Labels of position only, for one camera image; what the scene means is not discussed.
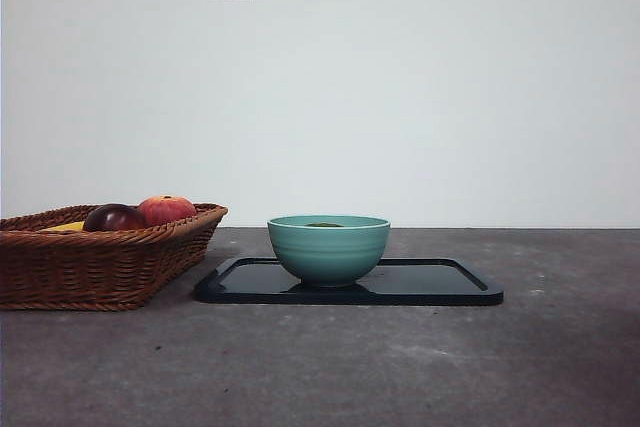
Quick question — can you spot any teal ribbed bowl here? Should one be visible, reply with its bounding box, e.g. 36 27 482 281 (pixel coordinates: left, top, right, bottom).
266 215 392 289

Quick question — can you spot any dark rectangular tray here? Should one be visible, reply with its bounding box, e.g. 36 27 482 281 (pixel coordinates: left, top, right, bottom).
193 256 505 306

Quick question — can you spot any red yellow apple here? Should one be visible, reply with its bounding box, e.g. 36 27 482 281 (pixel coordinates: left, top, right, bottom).
137 194 197 228

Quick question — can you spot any dark red apple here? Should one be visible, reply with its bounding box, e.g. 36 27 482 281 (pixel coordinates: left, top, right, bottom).
82 203 149 233

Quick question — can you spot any yellow banana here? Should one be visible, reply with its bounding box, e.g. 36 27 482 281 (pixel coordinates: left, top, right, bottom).
40 220 86 233

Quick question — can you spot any brown wicker basket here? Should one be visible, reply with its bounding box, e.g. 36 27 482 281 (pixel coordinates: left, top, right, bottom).
0 202 229 312

